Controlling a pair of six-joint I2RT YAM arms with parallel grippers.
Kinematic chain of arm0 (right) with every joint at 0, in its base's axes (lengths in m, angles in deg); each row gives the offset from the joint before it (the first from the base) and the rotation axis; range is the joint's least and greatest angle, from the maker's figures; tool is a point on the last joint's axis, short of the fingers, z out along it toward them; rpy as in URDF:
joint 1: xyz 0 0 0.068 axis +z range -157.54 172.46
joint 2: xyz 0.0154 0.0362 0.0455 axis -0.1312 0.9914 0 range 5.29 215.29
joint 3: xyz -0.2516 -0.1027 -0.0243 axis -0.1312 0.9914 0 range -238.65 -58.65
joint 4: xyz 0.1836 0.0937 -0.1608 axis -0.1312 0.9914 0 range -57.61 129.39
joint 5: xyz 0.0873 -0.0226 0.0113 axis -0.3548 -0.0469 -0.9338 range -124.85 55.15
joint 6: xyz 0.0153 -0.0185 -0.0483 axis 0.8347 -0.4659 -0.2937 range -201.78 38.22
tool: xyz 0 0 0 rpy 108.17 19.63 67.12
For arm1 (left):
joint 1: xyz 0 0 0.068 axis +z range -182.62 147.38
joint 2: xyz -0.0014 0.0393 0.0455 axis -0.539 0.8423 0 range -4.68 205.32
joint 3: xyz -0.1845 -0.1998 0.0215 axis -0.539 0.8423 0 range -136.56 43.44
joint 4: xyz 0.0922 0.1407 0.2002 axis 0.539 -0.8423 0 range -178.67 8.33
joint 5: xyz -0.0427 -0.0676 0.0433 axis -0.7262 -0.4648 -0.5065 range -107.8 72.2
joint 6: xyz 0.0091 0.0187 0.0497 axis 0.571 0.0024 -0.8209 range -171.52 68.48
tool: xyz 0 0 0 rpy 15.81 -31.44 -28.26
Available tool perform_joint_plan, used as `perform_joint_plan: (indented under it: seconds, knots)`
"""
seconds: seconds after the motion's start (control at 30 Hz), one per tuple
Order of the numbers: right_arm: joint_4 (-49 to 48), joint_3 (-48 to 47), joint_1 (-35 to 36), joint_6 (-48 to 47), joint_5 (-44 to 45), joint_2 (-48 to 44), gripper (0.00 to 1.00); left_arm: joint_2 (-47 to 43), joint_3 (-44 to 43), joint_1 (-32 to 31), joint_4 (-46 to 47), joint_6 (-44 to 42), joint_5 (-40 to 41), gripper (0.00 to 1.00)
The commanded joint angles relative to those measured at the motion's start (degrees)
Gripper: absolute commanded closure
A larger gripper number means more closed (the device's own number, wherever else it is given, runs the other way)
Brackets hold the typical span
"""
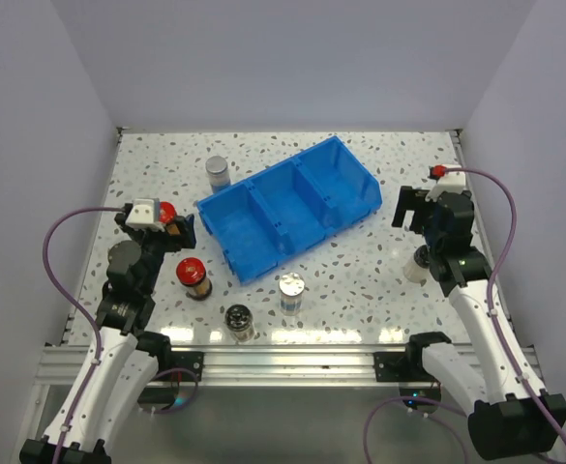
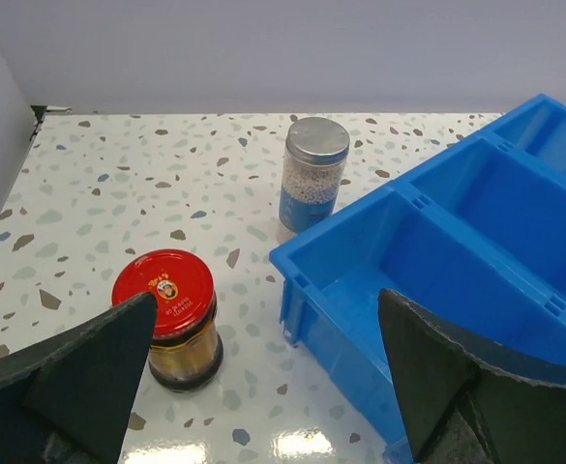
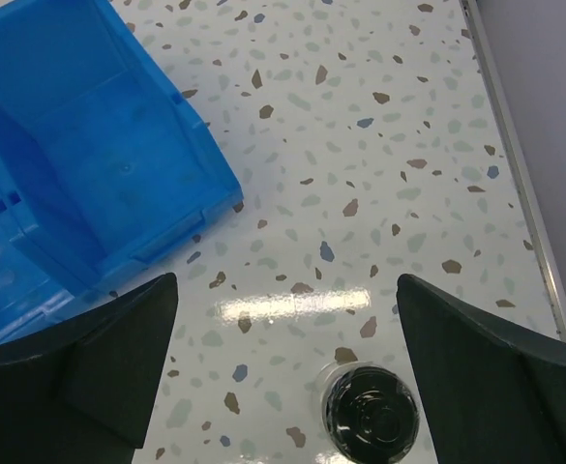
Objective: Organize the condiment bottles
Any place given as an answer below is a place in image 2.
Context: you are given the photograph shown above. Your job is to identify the silver lid white pepper jar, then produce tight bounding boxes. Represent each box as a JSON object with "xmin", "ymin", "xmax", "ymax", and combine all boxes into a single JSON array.
[{"xmin": 279, "ymin": 116, "xmax": 350, "ymax": 234}]

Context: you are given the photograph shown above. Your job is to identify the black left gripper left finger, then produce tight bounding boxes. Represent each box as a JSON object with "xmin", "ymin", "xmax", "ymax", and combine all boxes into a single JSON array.
[{"xmin": 0, "ymin": 293, "xmax": 157, "ymax": 463}]

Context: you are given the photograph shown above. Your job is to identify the blue plastic divided bin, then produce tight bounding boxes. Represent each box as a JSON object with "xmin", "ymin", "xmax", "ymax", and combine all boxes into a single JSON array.
[{"xmin": 270, "ymin": 95, "xmax": 566, "ymax": 463}]

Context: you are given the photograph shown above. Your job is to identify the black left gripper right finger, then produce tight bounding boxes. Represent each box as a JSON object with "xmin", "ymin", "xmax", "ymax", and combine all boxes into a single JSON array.
[{"xmin": 378, "ymin": 289, "xmax": 566, "ymax": 463}]

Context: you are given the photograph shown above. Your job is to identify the red lid sauce jar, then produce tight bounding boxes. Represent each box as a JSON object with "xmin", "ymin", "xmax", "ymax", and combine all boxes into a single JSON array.
[{"xmin": 111, "ymin": 248, "xmax": 223, "ymax": 392}]

